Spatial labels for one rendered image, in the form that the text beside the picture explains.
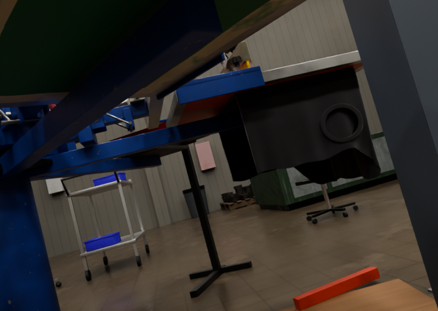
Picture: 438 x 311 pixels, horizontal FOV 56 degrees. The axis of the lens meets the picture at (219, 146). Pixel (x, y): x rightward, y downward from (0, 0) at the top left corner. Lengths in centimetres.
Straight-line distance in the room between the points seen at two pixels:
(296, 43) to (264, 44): 88
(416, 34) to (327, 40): 1110
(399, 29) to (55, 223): 1018
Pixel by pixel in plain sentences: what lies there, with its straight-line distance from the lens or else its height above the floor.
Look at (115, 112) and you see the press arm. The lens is 162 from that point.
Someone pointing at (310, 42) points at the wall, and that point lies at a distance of 1193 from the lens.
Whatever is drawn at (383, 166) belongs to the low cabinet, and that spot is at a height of 24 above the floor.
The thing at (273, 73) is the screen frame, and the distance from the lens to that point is 145.
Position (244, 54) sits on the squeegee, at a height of 109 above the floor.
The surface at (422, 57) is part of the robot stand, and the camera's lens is 104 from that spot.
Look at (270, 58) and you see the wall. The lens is 1143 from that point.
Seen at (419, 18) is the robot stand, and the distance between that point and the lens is 107.
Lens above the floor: 66
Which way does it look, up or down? 5 degrees up
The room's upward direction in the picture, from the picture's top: 15 degrees counter-clockwise
